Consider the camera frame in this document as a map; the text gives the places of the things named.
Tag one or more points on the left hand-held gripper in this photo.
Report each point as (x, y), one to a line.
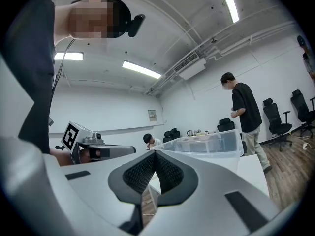
(70, 136)

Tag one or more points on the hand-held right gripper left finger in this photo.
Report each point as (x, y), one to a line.
(86, 200)

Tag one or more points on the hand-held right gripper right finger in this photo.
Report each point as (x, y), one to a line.
(209, 205)

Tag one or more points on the clear plastic storage bin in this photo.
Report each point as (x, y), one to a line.
(221, 144)

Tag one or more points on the person's left forearm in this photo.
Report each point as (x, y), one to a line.
(61, 158)

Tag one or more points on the person's left hand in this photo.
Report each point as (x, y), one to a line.
(86, 156)

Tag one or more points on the black office chair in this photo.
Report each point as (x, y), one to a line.
(171, 135)
(225, 125)
(274, 122)
(59, 147)
(301, 109)

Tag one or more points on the steel electric kettle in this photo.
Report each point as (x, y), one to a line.
(190, 133)

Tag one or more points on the wooden-top desk with white legs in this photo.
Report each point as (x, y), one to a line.
(199, 134)

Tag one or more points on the ceiling light panel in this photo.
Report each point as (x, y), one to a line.
(229, 1)
(141, 69)
(69, 56)

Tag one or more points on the white air conditioner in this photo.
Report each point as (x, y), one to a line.
(192, 70)

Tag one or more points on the white power adapter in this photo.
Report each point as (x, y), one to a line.
(305, 146)

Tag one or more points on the person's head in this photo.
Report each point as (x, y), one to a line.
(81, 16)

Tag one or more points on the white ceiling pipe bundle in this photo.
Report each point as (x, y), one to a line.
(221, 50)

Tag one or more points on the framed wall notice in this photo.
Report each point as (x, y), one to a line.
(152, 115)

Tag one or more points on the black head-mounted camera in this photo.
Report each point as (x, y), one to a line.
(135, 26)

